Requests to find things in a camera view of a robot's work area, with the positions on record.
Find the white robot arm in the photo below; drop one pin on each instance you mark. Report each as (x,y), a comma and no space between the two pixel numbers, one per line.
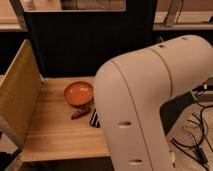
(130,89)

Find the orange ceramic bowl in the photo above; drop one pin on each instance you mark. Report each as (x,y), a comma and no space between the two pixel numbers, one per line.
(78,93)

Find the red chili pepper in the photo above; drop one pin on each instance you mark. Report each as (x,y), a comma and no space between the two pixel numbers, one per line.
(81,112)

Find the black back panel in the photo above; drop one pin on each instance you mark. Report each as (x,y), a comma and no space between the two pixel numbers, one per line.
(68,44)

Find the dark right side panel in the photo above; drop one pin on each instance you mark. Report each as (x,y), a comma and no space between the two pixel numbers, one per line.
(171,110)

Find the wooden left side panel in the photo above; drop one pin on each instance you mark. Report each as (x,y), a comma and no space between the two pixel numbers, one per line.
(19,90)

